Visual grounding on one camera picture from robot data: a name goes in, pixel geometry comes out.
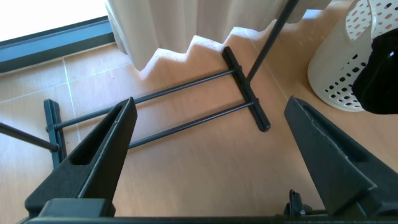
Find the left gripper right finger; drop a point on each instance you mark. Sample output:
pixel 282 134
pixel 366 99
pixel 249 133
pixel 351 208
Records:
pixel 342 183

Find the white laundry basket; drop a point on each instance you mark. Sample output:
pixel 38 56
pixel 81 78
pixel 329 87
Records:
pixel 332 71

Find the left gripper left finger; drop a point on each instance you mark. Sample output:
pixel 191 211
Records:
pixel 56 189

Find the beige curtain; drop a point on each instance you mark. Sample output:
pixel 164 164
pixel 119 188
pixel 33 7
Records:
pixel 186 25

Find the black clothes rack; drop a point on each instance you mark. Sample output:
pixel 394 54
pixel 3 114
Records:
pixel 245 87

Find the window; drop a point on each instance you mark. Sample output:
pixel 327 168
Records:
pixel 56 40

